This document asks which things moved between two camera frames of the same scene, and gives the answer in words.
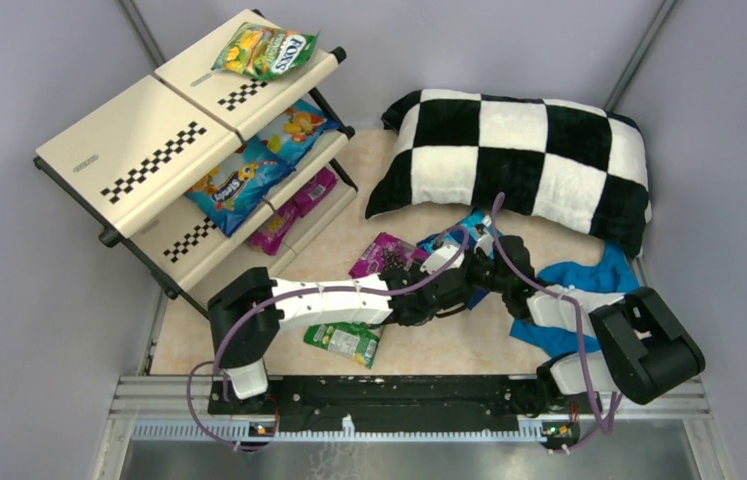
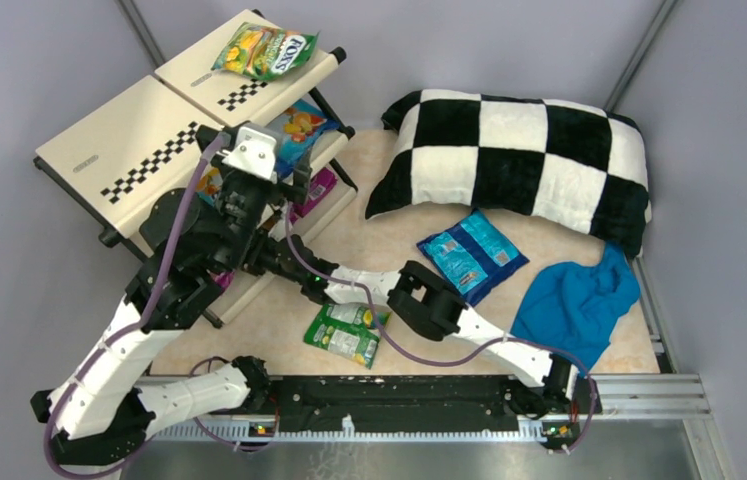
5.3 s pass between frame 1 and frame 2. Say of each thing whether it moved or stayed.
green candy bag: stayed
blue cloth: stayed
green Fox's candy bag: stayed
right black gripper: moved
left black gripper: moved
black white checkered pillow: stayed
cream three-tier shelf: stayed
